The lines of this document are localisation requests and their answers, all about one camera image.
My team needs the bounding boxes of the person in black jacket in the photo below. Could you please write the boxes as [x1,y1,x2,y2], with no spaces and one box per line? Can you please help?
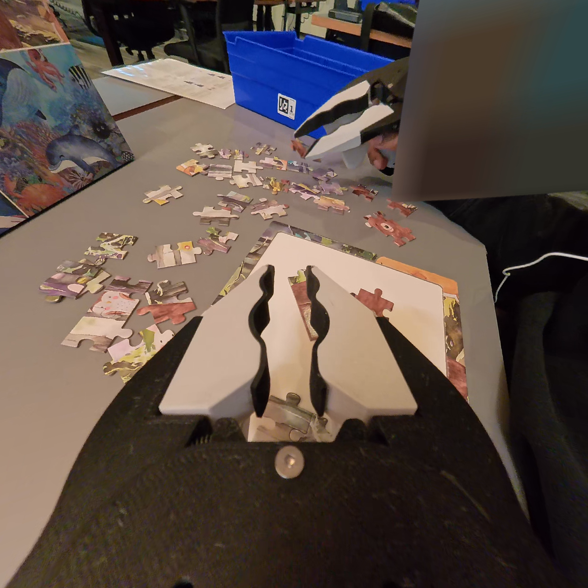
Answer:
[432,193,588,588]

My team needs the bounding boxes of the illustrated puzzle box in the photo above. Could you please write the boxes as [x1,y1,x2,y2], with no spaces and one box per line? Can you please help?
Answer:
[0,0,135,236]

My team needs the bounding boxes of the joined bear face puzzle pieces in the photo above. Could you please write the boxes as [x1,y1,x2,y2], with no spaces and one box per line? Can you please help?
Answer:
[364,211,416,247]

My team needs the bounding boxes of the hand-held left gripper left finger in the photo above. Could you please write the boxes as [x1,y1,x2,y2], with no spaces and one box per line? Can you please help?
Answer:
[158,264,275,420]

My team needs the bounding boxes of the printed frame puzzle tray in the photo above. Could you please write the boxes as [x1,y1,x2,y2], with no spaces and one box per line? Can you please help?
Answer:
[212,220,469,444]

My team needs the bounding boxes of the white cable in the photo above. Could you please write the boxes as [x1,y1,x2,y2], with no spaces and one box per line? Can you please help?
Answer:
[494,252,588,304]

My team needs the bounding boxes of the blue plastic bin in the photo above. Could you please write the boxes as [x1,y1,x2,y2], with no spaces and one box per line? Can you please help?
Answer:
[224,31,397,138]

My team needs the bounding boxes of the assembled grey puzzle section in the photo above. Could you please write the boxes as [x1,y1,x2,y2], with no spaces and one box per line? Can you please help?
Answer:
[255,392,332,443]

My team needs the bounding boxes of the person's right hand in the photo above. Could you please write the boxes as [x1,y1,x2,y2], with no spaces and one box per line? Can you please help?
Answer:
[367,132,399,169]

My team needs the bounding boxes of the printed paper sheet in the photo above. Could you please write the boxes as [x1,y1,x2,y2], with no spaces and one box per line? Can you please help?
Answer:
[101,57,236,110]

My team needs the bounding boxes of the scattered loose puzzle pieces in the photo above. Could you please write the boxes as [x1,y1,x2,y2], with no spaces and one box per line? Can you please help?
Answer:
[39,141,379,384]

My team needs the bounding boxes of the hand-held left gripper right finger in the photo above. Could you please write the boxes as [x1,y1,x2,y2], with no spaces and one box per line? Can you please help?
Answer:
[304,265,419,419]

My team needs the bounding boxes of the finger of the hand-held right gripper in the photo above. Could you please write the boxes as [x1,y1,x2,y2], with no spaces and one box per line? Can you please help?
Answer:
[294,80,371,139]
[304,102,401,162]

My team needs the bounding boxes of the plain brown puzzle piece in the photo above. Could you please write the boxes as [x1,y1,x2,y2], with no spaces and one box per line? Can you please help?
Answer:
[294,299,321,341]
[354,288,395,319]

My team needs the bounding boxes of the wooden background table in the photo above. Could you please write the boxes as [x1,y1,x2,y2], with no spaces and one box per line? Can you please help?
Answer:
[311,13,414,49]

